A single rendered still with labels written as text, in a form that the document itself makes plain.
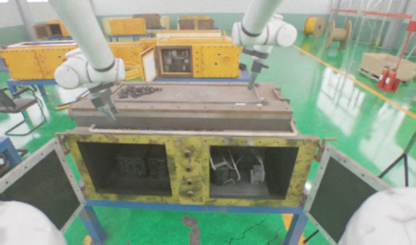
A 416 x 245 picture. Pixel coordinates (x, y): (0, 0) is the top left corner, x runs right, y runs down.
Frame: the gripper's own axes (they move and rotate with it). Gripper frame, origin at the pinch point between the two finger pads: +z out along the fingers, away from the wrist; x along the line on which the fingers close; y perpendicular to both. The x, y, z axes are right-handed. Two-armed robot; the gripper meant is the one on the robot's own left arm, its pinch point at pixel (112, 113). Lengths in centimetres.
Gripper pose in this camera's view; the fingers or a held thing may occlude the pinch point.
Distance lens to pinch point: 113.9
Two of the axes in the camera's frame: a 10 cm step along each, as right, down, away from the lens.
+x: 1.1, 5.6, -8.2
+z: 2.4, 7.9, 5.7
